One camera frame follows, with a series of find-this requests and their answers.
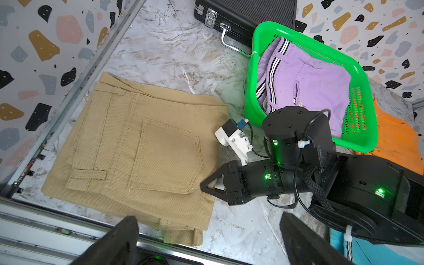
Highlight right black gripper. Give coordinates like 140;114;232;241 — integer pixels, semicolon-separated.
200;160;282;206

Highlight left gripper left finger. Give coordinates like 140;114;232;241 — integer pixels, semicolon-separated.
72;216;139;265

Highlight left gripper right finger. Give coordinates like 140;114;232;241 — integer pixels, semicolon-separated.
279;212;352;265

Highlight teal pants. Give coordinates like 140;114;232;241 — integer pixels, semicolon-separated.
330;229;424;265

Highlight beige pants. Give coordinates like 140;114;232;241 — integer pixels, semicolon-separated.
41;72;229;246

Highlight purple pants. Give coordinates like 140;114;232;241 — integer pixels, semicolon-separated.
256;36;351;138

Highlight green plastic basket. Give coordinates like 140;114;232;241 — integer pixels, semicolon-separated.
244;22;378;153

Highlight orange pants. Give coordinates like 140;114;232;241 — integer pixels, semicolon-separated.
366;98;424;175

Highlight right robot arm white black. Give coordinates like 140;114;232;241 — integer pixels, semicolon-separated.
201;107;424;247

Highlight black hard case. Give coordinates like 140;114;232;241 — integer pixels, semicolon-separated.
194;0;297;58

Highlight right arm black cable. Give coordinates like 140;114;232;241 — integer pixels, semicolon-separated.
246;108;335;213

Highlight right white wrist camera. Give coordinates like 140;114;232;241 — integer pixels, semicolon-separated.
215;119;254;166

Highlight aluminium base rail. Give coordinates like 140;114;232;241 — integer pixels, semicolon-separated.
1;196;251;265

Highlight left aluminium corner post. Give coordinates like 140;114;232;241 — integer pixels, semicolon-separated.
1;1;142;196

